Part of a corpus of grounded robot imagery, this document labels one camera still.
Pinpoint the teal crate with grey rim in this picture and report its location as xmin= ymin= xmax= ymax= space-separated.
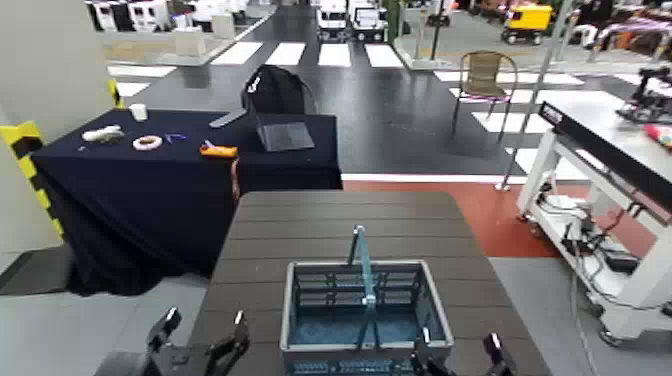
xmin=278 ymin=224 xmax=456 ymax=376

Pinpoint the black power box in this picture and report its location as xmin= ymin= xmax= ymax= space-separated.
xmin=602 ymin=250 xmax=641 ymax=275

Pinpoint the orange hand tool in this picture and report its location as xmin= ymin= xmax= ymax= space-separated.
xmin=198 ymin=139 xmax=240 ymax=160

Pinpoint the row of white machines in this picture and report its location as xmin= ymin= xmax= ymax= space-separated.
xmin=85 ymin=0 xmax=177 ymax=34

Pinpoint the silver slanted pole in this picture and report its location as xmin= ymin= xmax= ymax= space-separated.
xmin=494 ymin=0 xmax=575 ymax=192

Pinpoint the red pink object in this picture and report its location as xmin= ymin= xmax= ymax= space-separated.
xmin=643 ymin=122 xmax=672 ymax=149

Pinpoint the black signal pole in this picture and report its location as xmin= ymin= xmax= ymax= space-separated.
xmin=429 ymin=0 xmax=445 ymax=62

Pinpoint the slim grey flat device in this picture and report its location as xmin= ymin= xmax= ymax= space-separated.
xmin=208 ymin=107 xmax=248 ymax=130

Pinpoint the navy tablecloth covered table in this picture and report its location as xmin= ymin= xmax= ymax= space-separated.
xmin=30 ymin=107 xmax=344 ymax=298

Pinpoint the bundle of black cables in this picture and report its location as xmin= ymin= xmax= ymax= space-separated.
xmin=539 ymin=180 xmax=644 ymax=285

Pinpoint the black device on workbench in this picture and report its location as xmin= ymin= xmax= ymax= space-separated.
xmin=616 ymin=66 xmax=672 ymax=126

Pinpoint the brown wicker metal chair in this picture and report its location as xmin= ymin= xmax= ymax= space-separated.
xmin=451 ymin=50 xmax=520 ymax=144

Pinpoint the white tape ring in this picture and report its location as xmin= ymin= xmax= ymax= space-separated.
xmin=131 ymin=134 xmax=164 ymax=153

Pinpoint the white toy truck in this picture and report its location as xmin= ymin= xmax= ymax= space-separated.
xmin=315 ymin=0 xmax=351 ymax=43
xmin=348 ymin=0 xmax=390 ymax=43

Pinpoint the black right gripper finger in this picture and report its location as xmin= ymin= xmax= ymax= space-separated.
xmin=410 ymin=326 xmax=441 ymax=376
xmin=481 ymin=332 xmax=520 ymax=376

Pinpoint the grey concrete block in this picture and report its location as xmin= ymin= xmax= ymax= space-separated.
xmin=210 ymin=12 xmax=237 ymax=41
xmin=173 ymin=26 xmax=208 ymax=58

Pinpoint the red cable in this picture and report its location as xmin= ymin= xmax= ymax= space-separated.
xmin=230 ymin=157 xmax=242 ymax=205

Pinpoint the white paper cup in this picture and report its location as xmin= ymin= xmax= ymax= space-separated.
xmin=127 ymin=102 xmax=150 ymax=124

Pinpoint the crumpled white cloth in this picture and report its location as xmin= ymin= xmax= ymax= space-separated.
xmin=80 ymin=124 xmax=127 ymax=145

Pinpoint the white frame workbench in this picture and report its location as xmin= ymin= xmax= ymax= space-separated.
xmin=515 ymin=91 xmax=672 ymax=345

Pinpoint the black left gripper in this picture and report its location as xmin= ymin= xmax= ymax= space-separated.
xmin=145 ymin=306 xmax=252 ymax=376

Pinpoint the yellow black striped corner guard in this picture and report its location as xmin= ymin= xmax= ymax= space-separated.
xmin=106 ymin=78 xmax=127 ymax=110
xmin=0 ymin=120 xmax=67 ymax=241

